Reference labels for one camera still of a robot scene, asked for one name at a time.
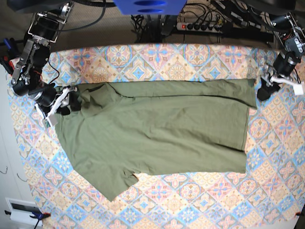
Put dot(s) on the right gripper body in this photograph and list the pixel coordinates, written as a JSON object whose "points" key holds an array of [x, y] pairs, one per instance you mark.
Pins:
{"points": [[49, 98]]}

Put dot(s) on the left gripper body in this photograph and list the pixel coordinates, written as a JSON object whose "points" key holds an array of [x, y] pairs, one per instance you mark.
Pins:
{"points": [[272, 76]]}

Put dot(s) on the green t-shirt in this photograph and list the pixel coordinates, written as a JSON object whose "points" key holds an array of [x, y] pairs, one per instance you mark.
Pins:
{"points": [[157, 128]]}

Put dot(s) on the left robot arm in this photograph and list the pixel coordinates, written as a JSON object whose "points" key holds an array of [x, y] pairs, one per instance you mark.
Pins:
{"points": [[278, 16]]}

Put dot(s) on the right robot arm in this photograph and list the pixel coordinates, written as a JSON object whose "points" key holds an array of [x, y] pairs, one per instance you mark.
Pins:
{"points": [[27, 79]]}

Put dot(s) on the upper left table clamp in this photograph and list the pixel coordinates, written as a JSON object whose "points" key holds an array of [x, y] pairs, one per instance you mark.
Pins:
{"points": [[5, 60]]}

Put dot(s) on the table clamp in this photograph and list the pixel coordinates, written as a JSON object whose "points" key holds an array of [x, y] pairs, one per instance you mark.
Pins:
{"points": [[5, 60], [299, 214], [38, 216]]}

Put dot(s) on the white power strip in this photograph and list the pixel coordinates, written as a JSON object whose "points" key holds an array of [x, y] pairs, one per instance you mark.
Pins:
{"points": [[199, 27]]}

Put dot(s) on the patterned tablecloth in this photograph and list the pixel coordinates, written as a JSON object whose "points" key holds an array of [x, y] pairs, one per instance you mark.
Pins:
{"points": [[271, 191]]}

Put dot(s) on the white floor outlet box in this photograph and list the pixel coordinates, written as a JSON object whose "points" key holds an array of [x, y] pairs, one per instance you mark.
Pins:
{"points": [[21, 205]]}

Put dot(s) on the lower left table clamp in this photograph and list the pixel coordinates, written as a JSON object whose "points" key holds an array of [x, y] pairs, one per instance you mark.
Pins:
{"points": [[38, 216]]}

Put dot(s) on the lower right table clamp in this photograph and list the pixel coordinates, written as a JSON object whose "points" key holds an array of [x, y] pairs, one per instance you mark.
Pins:
{"points": [[299, 214]]}

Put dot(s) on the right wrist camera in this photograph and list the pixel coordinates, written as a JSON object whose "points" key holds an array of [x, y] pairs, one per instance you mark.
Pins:
{"points": [[51, 121]]}

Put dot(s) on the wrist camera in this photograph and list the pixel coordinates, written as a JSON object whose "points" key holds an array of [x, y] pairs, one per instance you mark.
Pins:
{"points": [[299, 89], [51, 121]]}

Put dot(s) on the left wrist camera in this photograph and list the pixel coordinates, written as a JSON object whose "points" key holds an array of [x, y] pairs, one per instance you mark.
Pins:
{"points": [[299, 89]]}

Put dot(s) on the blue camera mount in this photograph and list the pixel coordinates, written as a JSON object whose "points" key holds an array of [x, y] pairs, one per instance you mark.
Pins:
{"points": [[150, 7]]}

